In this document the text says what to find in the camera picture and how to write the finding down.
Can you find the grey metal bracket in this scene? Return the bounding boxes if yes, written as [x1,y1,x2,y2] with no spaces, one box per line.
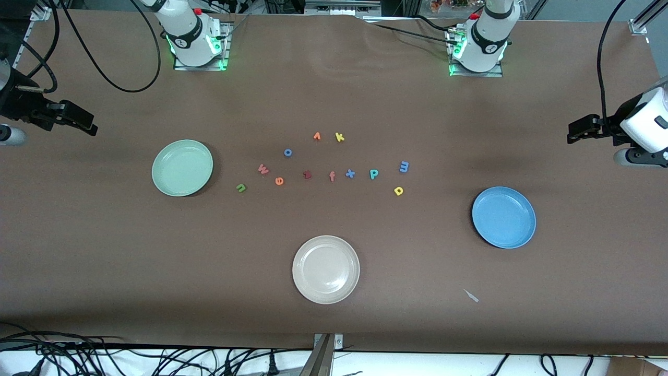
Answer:
[300,333,344,376]

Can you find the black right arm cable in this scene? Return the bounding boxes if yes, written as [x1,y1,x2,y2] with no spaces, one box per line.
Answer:
[10,0,161,95]

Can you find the aluminium frame corner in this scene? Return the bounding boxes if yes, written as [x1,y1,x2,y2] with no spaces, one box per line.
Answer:
[11,0,58,71]
[629,0,668,34]

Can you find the light green plate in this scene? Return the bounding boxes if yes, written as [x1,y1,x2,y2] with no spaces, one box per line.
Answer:
[152,139,214,197]

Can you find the beige plate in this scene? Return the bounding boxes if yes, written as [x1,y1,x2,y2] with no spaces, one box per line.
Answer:
[292,235,361,304]

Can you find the blue plate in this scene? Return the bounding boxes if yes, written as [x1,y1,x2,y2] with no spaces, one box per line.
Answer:
[472,186,536,249]

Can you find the grey metal box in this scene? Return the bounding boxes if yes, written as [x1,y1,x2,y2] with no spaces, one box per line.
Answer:
[304,0,381,15]

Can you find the cardboard box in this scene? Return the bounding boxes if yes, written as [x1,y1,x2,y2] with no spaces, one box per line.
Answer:
[608,357,668,376]

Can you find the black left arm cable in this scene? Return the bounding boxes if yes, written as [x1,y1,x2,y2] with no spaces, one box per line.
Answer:
[597,0,627,136]

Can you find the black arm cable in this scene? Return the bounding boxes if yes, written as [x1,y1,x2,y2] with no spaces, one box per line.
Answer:
[10,0,161,95]
[597,0,627,136]

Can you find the black base cable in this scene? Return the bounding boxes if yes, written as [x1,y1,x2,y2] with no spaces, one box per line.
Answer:
[365,21,460,46]
[410,14,457,34]

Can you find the tangled black floor cables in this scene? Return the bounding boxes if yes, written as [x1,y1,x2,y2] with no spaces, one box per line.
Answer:
[0,321,314,376]

